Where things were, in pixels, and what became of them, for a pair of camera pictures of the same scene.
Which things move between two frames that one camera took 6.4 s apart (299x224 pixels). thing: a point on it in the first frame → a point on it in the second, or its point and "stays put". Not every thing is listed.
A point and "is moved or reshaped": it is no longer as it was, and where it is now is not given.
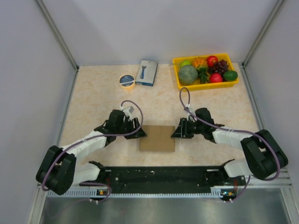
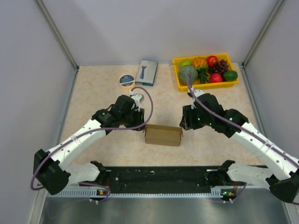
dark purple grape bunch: [221, 66] stays put
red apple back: [210, 60] stays put
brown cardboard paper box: [159, 138] is moved or reshaped
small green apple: [185, 62] stays put
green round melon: [188, 74] stays put
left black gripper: [136, 123] → [139, 117]
